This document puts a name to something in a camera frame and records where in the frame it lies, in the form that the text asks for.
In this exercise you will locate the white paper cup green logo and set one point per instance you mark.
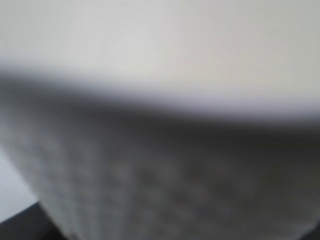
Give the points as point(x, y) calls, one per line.
point(165, 119)

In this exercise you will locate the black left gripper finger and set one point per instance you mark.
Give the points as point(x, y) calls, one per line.
point(30, 224)

